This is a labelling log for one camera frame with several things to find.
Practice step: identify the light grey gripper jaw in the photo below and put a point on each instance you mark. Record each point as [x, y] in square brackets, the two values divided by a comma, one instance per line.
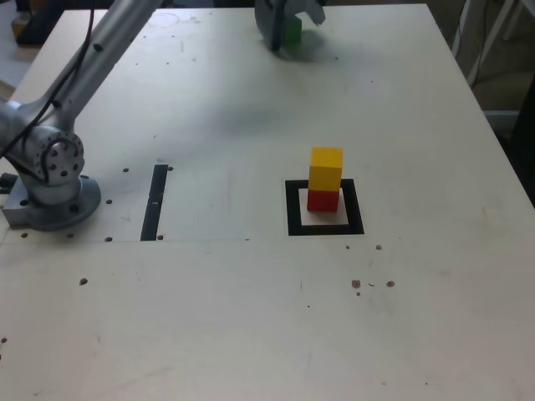
[311, 6]

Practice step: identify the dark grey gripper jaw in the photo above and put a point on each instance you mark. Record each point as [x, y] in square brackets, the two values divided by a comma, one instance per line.
[267, 21]

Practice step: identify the green cube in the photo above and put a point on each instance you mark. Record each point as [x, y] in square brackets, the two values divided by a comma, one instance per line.
[292, 31]

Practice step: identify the yellow cube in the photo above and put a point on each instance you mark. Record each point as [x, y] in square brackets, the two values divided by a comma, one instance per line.
[325, 171]

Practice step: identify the red cube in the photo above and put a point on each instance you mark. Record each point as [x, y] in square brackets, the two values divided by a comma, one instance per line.
[322, 201]

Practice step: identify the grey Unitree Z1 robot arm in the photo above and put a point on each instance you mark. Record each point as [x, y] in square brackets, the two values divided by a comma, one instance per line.
[50, 167]

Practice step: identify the black tape square outline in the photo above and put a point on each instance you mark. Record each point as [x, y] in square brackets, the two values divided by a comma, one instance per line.
[355, 213]

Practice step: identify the black tape strip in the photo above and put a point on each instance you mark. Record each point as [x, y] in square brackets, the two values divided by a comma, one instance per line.
[152, 209]

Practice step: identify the dark brown furniture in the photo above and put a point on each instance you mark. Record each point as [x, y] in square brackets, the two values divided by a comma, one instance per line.
[527, 125]

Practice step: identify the white metal frame legs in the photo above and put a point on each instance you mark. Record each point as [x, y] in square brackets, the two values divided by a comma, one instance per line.
[485, 50]

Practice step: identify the white rail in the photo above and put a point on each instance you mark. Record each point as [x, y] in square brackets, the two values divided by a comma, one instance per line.
[501, 119]

